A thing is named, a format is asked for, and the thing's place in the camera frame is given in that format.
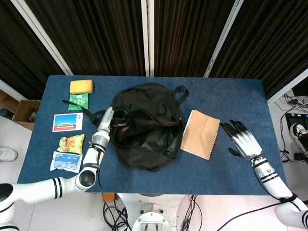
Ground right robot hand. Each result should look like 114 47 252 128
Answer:
219 119 263 160

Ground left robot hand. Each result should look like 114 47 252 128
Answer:
97 106 128 137

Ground black fabric backpack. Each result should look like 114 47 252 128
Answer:
62 82 189 172

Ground tan spiral notebook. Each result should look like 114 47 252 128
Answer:
180 109 221 160

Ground robot base column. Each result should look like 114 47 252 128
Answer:
116 193 193 231

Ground green snack packet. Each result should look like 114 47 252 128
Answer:
68 93 89 111

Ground palace picture postcard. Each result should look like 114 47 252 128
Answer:
52 112 84 133

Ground yellow floral snack packet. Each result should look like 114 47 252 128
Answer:
56 134 85 155

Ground yellow sponge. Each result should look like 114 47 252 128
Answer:
69 79 94 95

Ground blue table mat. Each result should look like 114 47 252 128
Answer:
17 75 287 195

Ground black white sneaker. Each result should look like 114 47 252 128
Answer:
289 123 308 149

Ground blue white wipes packet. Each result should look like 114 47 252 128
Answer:
50 151 83 174

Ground orange object under table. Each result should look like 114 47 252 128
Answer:
102 192 116 203

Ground cardboard box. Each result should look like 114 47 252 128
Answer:
12 99 41 131

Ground black floor cables bundle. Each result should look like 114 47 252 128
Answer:
279 93 308 163

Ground white frame post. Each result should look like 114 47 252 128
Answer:
10 0 74 76
203 0 245 78
141 0 155 77

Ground black cables under table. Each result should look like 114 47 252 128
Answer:
96 168 132 231

